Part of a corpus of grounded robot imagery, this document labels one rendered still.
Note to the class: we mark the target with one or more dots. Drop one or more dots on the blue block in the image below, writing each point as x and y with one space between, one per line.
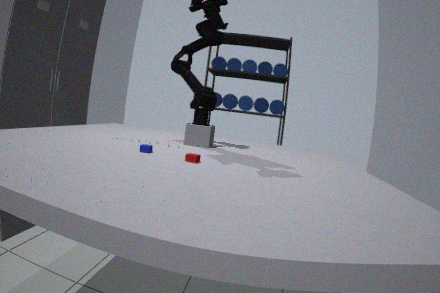
146 148

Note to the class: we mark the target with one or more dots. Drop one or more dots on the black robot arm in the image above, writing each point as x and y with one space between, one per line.
203 96

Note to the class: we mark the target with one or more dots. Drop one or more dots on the red block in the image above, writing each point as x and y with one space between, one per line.
192 158

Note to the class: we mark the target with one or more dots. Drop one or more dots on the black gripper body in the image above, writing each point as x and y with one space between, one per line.
210 10

